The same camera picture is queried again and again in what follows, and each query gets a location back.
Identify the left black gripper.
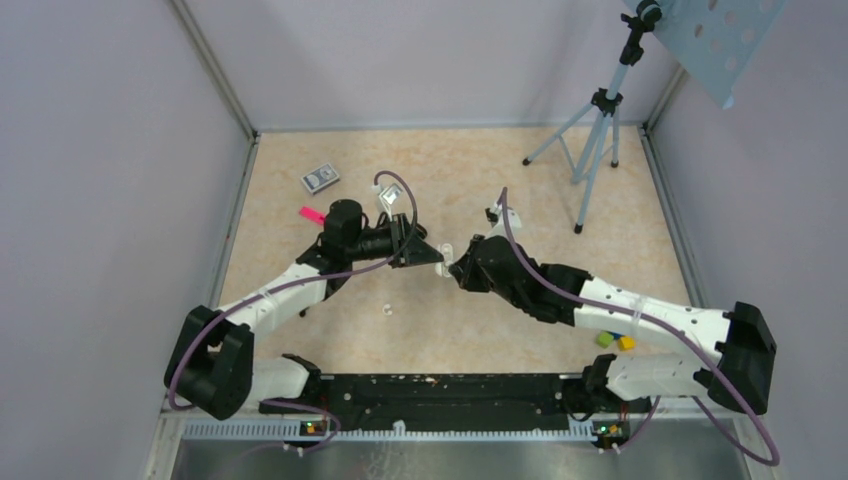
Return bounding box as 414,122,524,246
347,213,444,269

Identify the white earbud charging case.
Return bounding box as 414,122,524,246
435,243,454,278

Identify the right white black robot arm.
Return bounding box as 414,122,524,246
449,235,777,415

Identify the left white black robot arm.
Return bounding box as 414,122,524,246
164,199,444,420

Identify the pink rectangular block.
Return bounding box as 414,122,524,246
298,206,325,226

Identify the grey playing card box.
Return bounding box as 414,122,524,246
300,163,340,195

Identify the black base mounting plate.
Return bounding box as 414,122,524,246
295,373,651,432

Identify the green cube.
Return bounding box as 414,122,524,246
595,331,616,349

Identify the perforated grey metal plate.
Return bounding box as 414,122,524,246
623,0,786,110

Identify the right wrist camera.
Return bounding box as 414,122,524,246
484,205,522,237

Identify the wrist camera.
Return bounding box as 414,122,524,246
484,205,522,237
378,184,404,209

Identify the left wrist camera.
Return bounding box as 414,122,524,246
378,184,404,209

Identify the grey camera tripod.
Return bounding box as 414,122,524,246
521,0,664,234

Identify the white cable duct rail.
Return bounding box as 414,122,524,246
182,419,597,443

